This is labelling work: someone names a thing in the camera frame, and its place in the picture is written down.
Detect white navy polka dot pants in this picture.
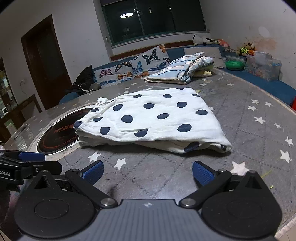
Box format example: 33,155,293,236
74,88,232,154

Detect folded blue striped clothes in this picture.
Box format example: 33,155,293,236
144,52,214,85

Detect round induction cooker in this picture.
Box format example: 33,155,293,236
28,104,94,155

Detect wooden side table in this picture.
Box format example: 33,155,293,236
1,94,42,143

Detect wooden display cabinet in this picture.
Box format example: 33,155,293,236
0,58,18,118

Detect black bag on sofa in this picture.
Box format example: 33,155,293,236
71,65,101,95

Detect blue sofa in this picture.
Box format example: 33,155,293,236
59,45,296,106

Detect dark wooden door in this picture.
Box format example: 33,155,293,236
21,15,72,109

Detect green bowl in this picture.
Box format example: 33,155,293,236
225,60,244,71

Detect butterfly print pillow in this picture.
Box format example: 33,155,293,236
93,44,171,88

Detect clear plastic storage box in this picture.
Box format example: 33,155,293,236
245,51,282,81

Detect grey cushion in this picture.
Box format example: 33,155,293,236
184,47,225,69

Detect plush toys pile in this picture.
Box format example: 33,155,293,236
192,35,255,57

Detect dark window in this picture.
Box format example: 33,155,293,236
100,0,206,45

